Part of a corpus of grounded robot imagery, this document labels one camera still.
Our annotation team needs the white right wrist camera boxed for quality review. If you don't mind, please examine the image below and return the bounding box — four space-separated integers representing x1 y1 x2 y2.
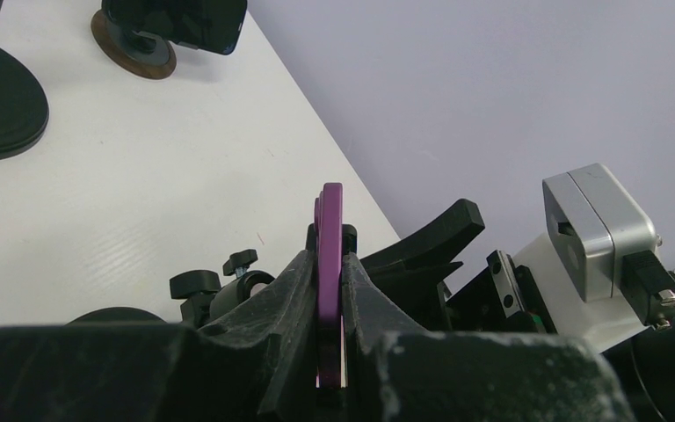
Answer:
513 164 675 352

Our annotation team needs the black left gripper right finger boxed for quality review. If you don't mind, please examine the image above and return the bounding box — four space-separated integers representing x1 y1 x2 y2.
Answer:
342 254 634 421

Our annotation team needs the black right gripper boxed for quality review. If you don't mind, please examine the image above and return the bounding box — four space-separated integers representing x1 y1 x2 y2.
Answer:
360 199 556 334

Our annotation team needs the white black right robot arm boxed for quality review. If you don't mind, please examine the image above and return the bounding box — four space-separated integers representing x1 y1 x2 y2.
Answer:
361 200 675 421

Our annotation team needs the purple cased phone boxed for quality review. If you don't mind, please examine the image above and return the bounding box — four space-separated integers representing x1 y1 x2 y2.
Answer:
314 182 343 389

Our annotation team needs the black ball-joint phone stand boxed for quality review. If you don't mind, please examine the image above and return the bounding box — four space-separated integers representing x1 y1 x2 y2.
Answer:
66 222 359 327

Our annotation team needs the brown-base small phone stand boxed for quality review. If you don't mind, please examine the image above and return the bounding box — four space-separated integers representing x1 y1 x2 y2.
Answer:
91 10 177 80

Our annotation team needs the black phone on brown stand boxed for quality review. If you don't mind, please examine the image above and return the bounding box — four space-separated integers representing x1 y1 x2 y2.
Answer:
101 0 248 55

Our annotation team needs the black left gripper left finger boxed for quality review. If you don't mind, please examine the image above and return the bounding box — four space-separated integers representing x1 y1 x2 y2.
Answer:
0 251 316 421

